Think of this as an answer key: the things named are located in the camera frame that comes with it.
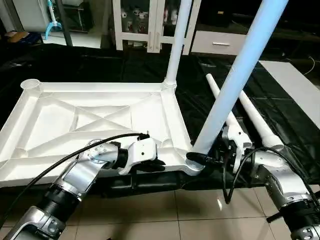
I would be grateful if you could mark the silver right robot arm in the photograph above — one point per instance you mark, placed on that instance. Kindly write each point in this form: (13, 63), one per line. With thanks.
(285, 180)

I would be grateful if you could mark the white glass door cabinet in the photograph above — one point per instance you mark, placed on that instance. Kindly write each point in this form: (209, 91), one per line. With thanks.
(135, 22)

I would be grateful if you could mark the white flat panel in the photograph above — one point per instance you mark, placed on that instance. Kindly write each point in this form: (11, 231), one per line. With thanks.
(295, 85)

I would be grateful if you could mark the dark equipment rack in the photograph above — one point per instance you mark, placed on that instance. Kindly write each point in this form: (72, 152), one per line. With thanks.
(80, 15)

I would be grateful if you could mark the brown wooden board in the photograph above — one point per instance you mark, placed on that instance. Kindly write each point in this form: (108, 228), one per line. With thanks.
(15, 36)

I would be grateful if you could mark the white plastic table leg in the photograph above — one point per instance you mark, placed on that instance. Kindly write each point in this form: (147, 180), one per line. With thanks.
(260, 122)
(240, 65)
(217, 90)
(177, 40)

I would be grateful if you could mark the grey metal pole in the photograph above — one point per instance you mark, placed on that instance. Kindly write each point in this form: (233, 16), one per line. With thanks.
(64, 22)

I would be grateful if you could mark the white drawer unit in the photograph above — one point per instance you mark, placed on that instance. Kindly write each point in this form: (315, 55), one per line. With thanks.
(217, 42)

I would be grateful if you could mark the light blue plastic item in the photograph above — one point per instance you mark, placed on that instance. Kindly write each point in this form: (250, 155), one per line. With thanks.
(52, 20)

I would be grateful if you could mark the white plastic table top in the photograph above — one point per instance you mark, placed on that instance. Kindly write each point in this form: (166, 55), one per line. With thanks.
(75, 120)

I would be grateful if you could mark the black work mat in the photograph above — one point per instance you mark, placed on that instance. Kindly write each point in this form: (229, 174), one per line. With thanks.
(100, 65)

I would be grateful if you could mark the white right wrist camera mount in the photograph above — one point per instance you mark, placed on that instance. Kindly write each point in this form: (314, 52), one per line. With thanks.
(237, 142)

